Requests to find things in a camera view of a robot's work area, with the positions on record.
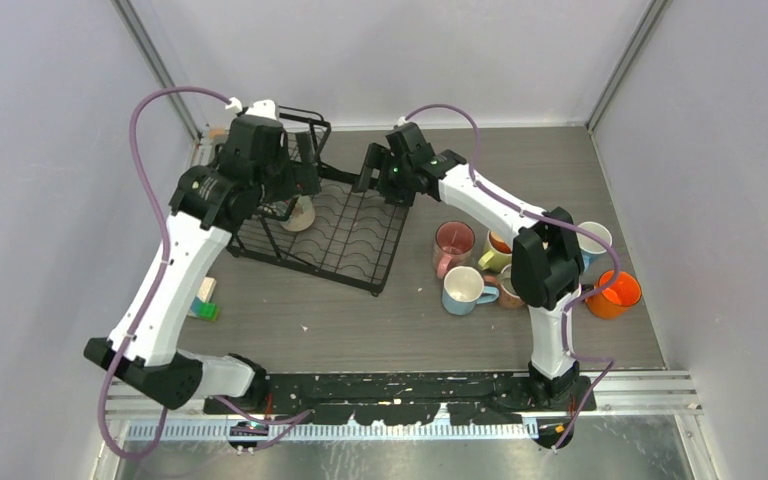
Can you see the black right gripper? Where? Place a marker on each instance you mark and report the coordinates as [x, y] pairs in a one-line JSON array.
[[376, 158]]

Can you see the black wire dish rack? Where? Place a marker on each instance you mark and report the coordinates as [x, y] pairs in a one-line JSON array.
[[354, 238]]

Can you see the large pink mug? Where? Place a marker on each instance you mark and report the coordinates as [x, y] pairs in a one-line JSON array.
[[453, 245]]

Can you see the light blue cup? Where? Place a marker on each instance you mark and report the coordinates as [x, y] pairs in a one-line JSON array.
[[464, 288]]

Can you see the light green mug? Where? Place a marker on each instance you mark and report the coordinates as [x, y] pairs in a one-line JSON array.
[[491, 259]]

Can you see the small pink cup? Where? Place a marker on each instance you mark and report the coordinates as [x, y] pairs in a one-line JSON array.
[[505, 300]]

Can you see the blue floral mug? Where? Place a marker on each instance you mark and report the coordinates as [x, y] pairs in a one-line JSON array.
[[593, 240]]

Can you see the orange cup tier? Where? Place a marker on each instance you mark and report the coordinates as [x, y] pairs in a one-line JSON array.
[[617, 299], [498, 243]]

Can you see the orange cup top tier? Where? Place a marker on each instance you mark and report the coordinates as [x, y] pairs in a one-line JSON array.
[[498, 243]]

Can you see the beige mug top tier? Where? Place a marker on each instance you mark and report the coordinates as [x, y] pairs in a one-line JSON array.
[[504, 280]]

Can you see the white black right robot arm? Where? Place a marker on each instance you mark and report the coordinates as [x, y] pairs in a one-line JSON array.
[[546, 259]]

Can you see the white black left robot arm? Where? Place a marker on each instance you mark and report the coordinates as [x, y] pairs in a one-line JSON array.
[[253, 169]]

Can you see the cream cup in rack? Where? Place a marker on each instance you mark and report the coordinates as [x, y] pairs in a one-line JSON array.
[[301, 217]]

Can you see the colourful toy block pile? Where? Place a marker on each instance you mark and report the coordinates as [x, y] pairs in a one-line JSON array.
[[202, 307]]

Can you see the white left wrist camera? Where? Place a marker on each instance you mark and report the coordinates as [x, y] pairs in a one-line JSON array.
[[262, 108]]

